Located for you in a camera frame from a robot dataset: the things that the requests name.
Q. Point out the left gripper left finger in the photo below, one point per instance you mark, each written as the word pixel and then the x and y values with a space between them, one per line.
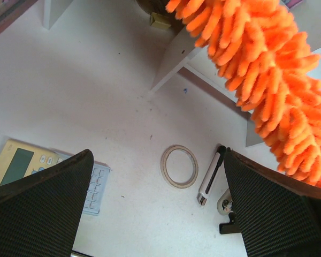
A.
pixel 40 213

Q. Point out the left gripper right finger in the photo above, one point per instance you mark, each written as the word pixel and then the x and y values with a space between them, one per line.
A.
pixel 277 215

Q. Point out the white black utility knife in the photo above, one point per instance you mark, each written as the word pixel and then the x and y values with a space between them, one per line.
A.
pixel 210 176

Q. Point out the orange microfiber duster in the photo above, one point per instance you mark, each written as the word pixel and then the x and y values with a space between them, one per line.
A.
pixel 257 47

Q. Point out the white wooden bookshelf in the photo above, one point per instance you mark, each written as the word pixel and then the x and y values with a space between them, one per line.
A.
pixel 194 61

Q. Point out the yellow blue calculator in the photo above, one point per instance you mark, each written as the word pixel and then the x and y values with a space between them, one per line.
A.
pixel 19 159

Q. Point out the masking tape roll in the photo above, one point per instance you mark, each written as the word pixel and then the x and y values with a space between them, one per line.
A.
pixel 179 167

